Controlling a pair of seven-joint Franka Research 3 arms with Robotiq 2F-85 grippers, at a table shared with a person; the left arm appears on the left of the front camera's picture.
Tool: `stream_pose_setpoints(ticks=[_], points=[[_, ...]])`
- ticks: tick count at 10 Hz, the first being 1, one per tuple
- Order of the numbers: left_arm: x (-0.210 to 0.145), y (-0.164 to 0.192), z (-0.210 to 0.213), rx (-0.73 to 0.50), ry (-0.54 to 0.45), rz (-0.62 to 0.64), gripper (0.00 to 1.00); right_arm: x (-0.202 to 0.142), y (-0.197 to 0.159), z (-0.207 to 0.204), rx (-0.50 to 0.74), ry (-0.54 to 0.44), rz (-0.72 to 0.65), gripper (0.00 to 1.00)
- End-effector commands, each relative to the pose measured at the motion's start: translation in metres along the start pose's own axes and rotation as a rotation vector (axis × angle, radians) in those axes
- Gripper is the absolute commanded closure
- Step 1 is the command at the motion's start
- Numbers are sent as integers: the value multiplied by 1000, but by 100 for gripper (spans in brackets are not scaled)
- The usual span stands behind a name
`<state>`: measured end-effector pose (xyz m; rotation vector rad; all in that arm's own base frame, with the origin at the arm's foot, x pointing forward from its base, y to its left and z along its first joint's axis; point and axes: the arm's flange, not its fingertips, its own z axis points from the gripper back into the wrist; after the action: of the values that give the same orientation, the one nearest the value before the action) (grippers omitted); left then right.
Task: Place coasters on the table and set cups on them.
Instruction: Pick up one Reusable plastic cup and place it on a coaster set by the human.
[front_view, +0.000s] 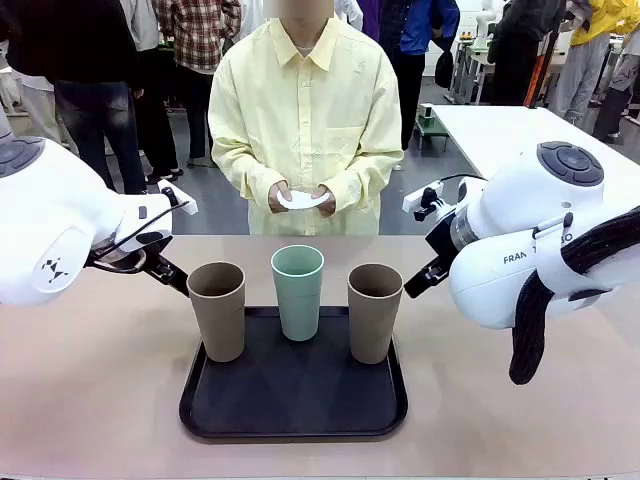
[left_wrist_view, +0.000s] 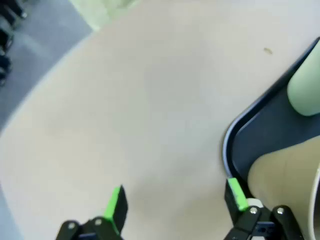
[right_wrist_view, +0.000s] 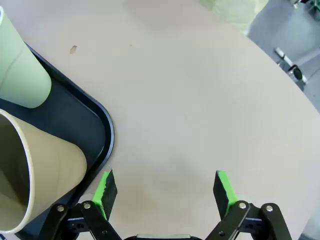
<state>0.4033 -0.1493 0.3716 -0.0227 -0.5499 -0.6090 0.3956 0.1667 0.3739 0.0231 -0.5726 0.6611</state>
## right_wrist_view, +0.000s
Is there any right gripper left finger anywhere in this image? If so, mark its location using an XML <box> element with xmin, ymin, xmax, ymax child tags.
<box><xmin>41</xmin><ymin>168</ymin><xmax>123</xmax><ymax>240</ymax></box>

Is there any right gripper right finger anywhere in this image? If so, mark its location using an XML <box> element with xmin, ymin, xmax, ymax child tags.
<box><xmin>203</xmin><ymin>169</ymin><xmax>293</xmax><ymax>240</ymax></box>

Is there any brown cup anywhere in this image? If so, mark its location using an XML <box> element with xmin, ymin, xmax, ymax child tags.
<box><xmin>0</xmin><ymin>108</ymin><xmax>88</xmax><ymax>235</ymax></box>

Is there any mint green cup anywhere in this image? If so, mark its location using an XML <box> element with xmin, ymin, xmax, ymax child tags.
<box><xmin>0</xmin><ymin>4</ymin><xmax>53</xmax><ymax>109</ymax></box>

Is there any black plastic tray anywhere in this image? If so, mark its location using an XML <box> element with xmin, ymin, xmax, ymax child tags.
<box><xmin>0</xmin><ymin>42</ymin><xmax>115</xmax><ymax>240</ymax></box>

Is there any office chair base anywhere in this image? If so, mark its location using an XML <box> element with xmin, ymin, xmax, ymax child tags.
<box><xmin>273</xmin><ymin>47</ymin><xmax>310</xmax><ymax>85</ymax></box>

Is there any person in yellow shirt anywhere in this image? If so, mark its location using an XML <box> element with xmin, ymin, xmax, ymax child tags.
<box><xmin>199</xmin><ymin>0</ymin><xmax>270</xmax><ymax>36</ymax></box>

